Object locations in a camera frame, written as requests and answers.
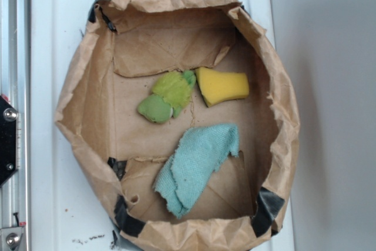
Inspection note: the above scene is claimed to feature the white plastic bin lid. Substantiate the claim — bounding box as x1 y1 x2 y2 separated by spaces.
29 0 296 251

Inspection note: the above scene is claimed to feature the aluminium frame rail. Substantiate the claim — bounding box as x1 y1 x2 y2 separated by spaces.
1 0 31 250

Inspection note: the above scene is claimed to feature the teal cloth rag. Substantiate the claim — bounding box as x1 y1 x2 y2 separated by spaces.
153 123 240 219

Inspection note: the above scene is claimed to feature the brown paper bag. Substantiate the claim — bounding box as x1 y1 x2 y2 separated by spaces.
55 0 300 250

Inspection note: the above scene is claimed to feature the green plush animal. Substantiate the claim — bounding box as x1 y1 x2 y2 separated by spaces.
137 70 196 123

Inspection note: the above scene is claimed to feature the yellow sponge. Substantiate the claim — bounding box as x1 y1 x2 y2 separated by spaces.
195 67 250 107

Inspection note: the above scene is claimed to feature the black mounting bracket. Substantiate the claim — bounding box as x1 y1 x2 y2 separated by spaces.
0 94 19 188

